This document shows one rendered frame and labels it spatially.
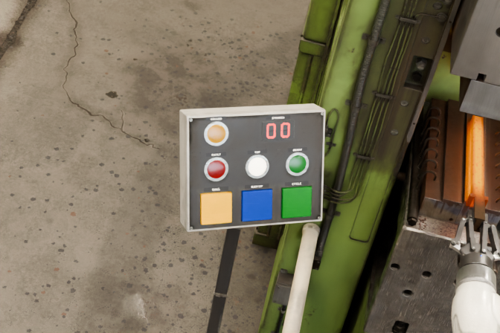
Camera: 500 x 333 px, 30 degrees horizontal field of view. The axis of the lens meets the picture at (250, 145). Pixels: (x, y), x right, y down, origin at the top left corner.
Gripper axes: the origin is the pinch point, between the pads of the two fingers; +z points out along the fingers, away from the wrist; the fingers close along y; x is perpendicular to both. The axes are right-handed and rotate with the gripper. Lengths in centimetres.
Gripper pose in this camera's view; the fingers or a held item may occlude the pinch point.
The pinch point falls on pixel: (477, 212)
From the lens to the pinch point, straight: 237.8
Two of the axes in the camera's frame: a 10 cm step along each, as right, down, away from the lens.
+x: 1.5, -7.2, -6.8
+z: 1.9, -6.5, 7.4
